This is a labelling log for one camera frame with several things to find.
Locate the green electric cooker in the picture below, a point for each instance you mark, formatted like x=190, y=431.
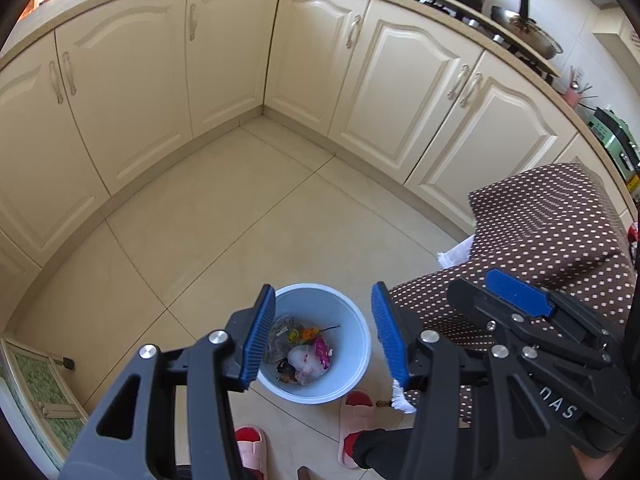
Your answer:
x=615, y=137

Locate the black gas stove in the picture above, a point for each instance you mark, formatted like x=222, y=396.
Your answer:
x=470, y=13

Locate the white plastic bag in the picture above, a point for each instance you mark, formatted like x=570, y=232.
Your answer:
x=307, y=368

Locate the brown polka dot tablecloth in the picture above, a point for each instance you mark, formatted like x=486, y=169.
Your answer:
x=552, y=227

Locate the red pink slipper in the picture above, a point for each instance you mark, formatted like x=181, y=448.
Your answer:
x=356, y=416

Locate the orange peel piece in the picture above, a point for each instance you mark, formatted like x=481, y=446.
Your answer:
x=302, y=335

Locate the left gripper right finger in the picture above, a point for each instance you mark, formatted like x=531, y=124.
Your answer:
x=478, y=417

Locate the pink utensil holder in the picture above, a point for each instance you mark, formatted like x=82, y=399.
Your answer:
x=571, y=96

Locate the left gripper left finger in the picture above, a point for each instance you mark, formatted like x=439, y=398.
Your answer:
x=131, y=434

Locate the person's right hand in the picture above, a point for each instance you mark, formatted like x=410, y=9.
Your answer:
x=612, y=466

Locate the clear printed plastic bag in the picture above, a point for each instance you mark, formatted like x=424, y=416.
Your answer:
x=283, y=337

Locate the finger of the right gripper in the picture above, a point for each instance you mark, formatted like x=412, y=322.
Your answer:
x=484, y=309
x=565, y=313

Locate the steel wok with lid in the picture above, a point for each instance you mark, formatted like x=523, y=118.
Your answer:
x=521, y=24

